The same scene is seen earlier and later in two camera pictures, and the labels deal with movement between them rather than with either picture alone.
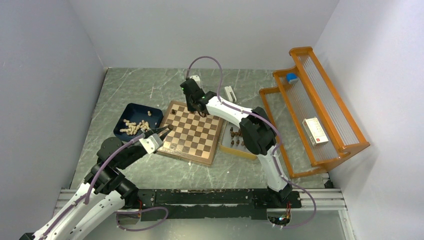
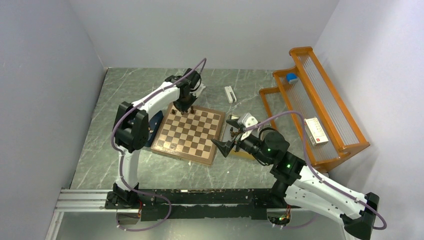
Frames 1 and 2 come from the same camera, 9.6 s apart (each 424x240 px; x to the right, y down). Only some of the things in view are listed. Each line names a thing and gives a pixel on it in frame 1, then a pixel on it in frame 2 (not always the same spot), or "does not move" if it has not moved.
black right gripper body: x=190 y=106 -> x=252 y=145
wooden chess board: x=191 y=137 does not move
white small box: x=315 y=131 does not move
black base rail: x=169 y=204 does not move
